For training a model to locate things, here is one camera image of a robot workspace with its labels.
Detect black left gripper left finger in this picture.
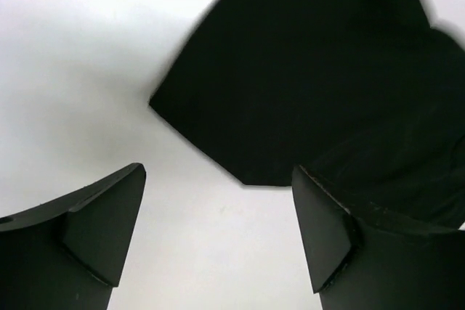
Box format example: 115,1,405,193
1,163,146,310

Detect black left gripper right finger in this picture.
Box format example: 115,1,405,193
292,167,464,309

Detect black shorts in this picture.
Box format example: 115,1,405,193
149,0,464,229

